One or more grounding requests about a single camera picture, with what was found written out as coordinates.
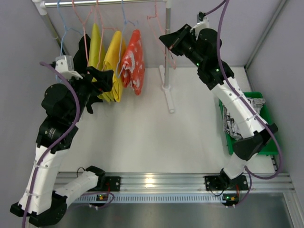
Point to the white clothes rack stand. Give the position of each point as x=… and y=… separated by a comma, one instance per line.
x=42, y=6

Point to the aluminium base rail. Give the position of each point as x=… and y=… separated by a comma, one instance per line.
x=157, y=183

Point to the black garment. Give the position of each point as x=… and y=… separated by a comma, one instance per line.
x=80, y=64

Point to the yellow garment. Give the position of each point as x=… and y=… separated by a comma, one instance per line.
x=112, y=61

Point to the grey slotted cable duct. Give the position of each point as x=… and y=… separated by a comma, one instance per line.
x=151, y=198

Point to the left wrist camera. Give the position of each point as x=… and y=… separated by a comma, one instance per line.
x=65, y=66

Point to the light blue wire hanger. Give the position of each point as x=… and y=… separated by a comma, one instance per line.
x=66, y=30

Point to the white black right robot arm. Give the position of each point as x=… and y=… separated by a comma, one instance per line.
x=258, y=141

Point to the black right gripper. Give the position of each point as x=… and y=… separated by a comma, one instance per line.
x=180, y=41

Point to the pink hanger with yellow garment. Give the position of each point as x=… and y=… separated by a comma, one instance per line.
x=103, y=28

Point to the red white patterned garment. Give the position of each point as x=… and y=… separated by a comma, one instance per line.
x=133, y=64

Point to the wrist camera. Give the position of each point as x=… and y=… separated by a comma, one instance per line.
x=65, y=66
x=202, y=23

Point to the aluminium corner frame post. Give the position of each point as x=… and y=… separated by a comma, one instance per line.
x=266, y=32

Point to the yellow-green garment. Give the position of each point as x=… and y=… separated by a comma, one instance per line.
x=94, y=48

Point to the newsprint pattern trousers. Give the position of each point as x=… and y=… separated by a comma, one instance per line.
x=239, y=122

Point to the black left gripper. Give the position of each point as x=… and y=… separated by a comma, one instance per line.
x=90, y=83

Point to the pink hanger with yellow-green garment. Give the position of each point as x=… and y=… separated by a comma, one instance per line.
x=84, y=21

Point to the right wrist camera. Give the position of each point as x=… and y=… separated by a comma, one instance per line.
x=202, y=23

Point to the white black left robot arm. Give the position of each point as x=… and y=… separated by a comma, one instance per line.
x=64, y=103

